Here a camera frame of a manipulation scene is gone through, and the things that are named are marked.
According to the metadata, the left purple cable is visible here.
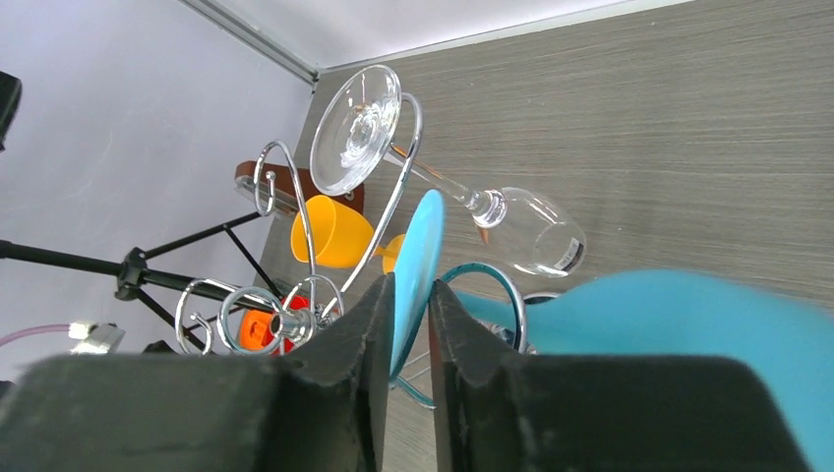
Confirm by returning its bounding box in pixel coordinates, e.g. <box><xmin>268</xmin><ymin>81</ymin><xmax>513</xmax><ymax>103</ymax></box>
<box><xmin>0</xmin><ymin>324</ymin><xmax>73</xmax><ymax>348</ymax></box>

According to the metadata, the blue wine glass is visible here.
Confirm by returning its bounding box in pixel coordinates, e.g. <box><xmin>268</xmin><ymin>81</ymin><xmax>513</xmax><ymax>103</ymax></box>
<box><xmin>389</xmin><ymin>189</ymin><xmax>834</xmax><ymax>472</ymax></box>

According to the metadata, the chrome wine glass rack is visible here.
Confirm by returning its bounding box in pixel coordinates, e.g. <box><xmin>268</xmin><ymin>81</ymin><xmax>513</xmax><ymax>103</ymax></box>
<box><xmin>174</xmin><ymin>90</ymin><xmax>529</xmax><ymax>412</ymax></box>

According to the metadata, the red wine glass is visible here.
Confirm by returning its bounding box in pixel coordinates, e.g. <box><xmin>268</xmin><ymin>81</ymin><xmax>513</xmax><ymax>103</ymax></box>
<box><xmin>274</xmin><ymin>296</ymin><xmax>341</xmax><ymax>355</ymax></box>

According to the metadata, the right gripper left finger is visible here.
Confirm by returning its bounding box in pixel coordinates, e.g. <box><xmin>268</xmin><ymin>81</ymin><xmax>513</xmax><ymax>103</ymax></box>
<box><xmin>1</xmin><ymin>275</ymin><xmax>395</xmax><ymax>471</ymax></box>

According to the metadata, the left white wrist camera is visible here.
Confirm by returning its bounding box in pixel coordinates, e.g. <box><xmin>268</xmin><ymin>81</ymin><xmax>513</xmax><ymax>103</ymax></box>
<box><xmin>68</xmin><ymin>322</ymin><xmax>126</xmax><ymax>355</ymax></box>

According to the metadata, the yellow wine glass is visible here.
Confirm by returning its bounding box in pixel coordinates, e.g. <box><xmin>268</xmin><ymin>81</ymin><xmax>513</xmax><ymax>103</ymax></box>
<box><xmin>289</xmin><ymin>195</ymin><xmax>405</xmax><ymax>273</ymax></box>

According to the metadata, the clear wine glass back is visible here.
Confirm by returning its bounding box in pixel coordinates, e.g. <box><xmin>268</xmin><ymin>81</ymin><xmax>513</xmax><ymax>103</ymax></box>
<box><xmin>309</xmin><ymin>65</ymin><xmax>587</xmax><ymax>278</ymax></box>

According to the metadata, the orange letter toy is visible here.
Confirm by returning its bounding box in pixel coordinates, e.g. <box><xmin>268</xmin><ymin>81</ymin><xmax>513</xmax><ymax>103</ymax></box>
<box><xmin>238</xmin><ymin>310</ymin><xmax>274</xmax><ymax>351</ymax></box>

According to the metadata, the black perforated music stand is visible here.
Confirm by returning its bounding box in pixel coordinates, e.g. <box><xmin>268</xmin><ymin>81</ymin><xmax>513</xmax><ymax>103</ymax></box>
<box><xmin>1</xmin><ymin>212</ymin><xmax>288</xmax><ymax>326</ymax></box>

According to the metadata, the brown wooden metronome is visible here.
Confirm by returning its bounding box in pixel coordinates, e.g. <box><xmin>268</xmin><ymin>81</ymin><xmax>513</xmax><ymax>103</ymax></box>
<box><xmin>234</xmin><ymin>160</ymin><xmax>365</xmax><ymax>216</ymax></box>

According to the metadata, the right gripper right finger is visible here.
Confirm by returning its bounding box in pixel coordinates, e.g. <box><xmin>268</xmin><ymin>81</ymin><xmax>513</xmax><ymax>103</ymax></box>
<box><xmin>428</xmin><ymin>281</ymin><xmax>809</xmax><ymax>471</ymax></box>

